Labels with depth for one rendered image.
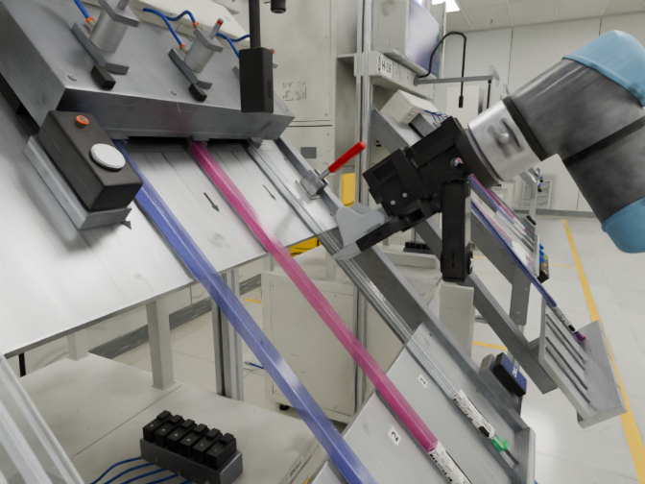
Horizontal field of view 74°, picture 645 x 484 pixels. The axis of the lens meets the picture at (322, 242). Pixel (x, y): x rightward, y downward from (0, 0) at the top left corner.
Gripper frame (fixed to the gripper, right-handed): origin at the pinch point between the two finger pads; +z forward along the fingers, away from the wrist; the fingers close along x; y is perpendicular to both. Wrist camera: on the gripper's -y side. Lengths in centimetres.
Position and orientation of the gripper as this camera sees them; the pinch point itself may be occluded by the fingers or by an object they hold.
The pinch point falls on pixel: (346, 255)
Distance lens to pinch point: 55.2
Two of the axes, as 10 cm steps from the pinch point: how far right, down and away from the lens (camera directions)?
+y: -5.0, -8.6, 0.6
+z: -7.4, 4.7, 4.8
